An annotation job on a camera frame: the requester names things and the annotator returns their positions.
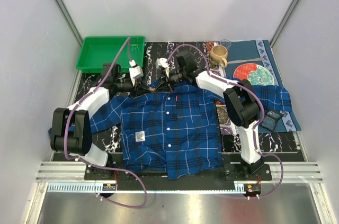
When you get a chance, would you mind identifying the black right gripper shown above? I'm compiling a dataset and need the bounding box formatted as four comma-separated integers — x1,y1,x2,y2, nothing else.
153,69,186,94

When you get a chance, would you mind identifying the blue plaid shirt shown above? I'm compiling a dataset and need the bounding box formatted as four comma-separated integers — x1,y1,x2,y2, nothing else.
47,79,293,180

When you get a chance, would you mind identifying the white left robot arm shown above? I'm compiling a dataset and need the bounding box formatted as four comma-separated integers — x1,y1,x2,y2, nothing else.
50,61,148,180

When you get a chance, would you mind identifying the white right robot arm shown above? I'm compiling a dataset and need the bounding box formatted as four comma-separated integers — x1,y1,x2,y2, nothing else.
155,51,264,180

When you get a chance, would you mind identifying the black brooch box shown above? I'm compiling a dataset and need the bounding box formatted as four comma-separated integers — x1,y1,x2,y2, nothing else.
260,110,283,132

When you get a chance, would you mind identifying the green plastic tray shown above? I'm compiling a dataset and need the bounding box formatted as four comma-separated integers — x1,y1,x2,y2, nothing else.
76,35,146,74

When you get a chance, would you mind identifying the beige ceramic mug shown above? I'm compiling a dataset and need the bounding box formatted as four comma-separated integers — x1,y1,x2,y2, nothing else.
209,45,228,68

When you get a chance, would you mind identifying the clear glass cup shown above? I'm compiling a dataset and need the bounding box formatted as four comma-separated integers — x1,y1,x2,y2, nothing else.
220,39,231,49

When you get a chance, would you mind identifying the blue patterned placemat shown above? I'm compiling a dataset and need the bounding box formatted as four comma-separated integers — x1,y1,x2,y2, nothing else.
210,40,301,132

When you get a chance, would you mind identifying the red and teal plate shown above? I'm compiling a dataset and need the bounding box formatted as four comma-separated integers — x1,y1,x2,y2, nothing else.
233,63,275,86

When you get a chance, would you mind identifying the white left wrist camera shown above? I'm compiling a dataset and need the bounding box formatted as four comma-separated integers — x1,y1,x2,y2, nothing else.
129,60,144,80

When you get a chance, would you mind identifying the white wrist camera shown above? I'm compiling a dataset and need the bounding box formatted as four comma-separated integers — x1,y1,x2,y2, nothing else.
155,58,169,69
129,60,144,80

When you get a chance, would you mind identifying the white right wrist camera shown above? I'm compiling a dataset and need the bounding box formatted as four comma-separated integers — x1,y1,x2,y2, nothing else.
155,58,169,69

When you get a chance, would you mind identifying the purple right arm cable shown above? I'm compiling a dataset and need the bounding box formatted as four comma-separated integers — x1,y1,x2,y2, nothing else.
165,43,284,200

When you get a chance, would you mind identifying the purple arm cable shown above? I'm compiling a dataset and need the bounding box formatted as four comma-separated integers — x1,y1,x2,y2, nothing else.
165,43,284,200
64,37,149,209

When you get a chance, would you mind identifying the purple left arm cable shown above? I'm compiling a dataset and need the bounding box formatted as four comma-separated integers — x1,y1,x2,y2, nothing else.
64,37,149,209

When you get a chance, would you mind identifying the aluminium frame rail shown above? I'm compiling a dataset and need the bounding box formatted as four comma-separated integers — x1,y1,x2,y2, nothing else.
35,162,325,194

